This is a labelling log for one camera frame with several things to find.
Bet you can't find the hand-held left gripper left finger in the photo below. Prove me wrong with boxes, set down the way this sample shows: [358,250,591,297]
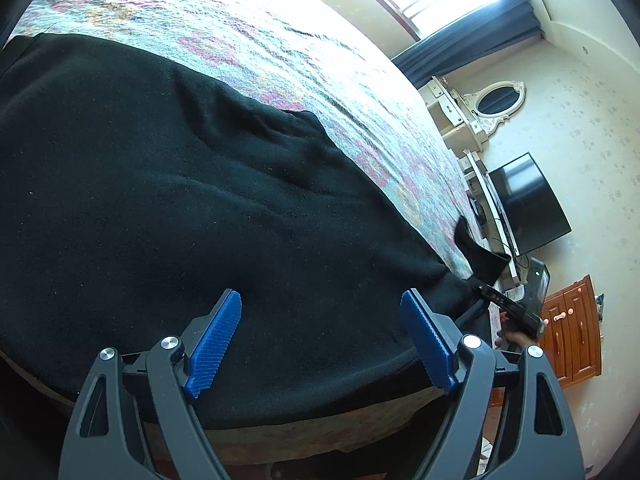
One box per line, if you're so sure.
[57,288,243,480]

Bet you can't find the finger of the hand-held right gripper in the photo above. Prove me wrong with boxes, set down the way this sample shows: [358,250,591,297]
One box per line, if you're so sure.
[470,281,516,312]

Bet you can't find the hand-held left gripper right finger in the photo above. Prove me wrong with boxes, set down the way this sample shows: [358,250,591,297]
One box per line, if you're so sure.
[400,288,586,480]

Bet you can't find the black pants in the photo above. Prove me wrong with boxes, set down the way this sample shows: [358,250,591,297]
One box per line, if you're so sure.
[0,32,511,431]

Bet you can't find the person's right hand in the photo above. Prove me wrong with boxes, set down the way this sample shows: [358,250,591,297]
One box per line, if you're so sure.
[495,310,541,351]

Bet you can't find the wooden cabinet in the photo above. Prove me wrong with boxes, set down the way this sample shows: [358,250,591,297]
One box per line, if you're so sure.
[492,274,603,406]

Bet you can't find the black television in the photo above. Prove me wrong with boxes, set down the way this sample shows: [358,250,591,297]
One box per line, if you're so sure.
[487,151,572,256]

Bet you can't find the white television stand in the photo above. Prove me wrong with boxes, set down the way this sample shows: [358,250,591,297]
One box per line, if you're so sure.
[459,149,526,283]

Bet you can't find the white dressing table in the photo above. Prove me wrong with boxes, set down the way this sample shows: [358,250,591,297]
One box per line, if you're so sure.
[419,76,493,153]

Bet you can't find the oval white-framed mirror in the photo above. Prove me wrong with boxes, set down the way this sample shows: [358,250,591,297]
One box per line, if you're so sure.
[462,81,527,137]

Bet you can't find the dark blue curtain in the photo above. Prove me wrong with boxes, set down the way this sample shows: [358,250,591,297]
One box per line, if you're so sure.
[392,0,546,86]

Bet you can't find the floral blanket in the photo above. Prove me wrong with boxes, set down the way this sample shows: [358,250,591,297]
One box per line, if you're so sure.
[10,0,486,466]

